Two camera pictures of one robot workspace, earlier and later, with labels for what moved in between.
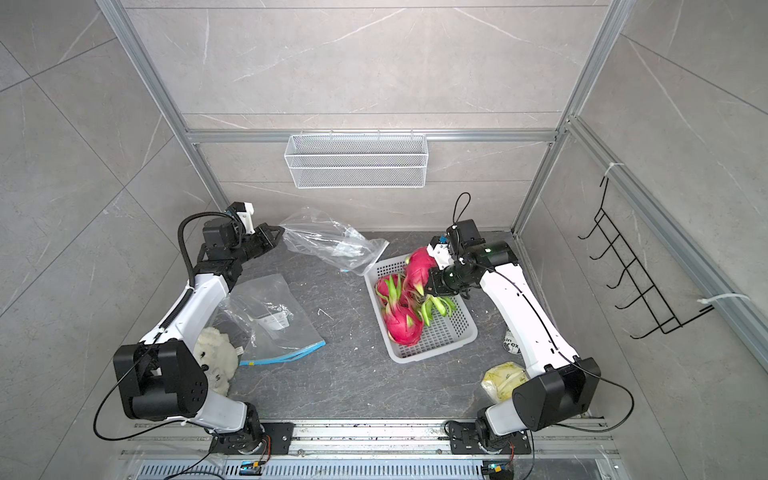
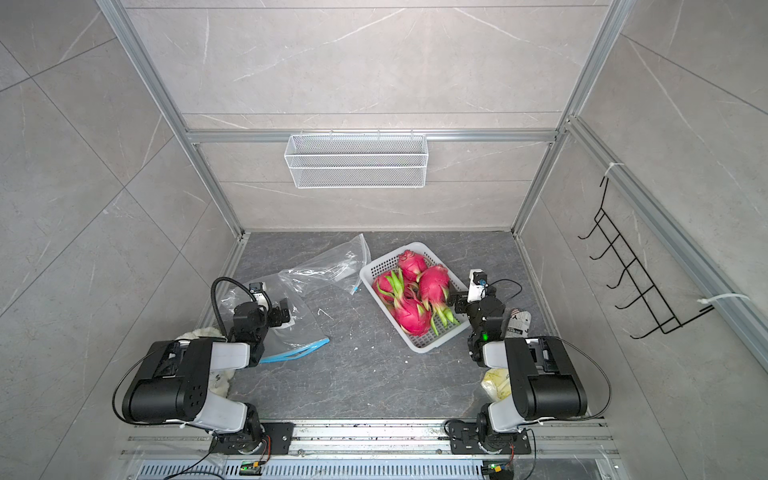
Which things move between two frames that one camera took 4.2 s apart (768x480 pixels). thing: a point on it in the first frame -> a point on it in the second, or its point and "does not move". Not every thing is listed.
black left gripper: [261, 235] -> [273, 313]
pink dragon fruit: [404, 324] -> [414, 318]
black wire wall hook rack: [652, 297] does not move
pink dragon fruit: [389, 289] -> [411, 265]
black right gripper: [437, 288] -> [462, 303]
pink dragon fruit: [429, 304] -> [390, 285]
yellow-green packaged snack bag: [500, 379] does not move
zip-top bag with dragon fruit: [315, 234] -> [341, 268]
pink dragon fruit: [420, 264] -> [434, 287]
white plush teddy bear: [218, 357] does not move
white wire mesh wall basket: [356, 160] does not move
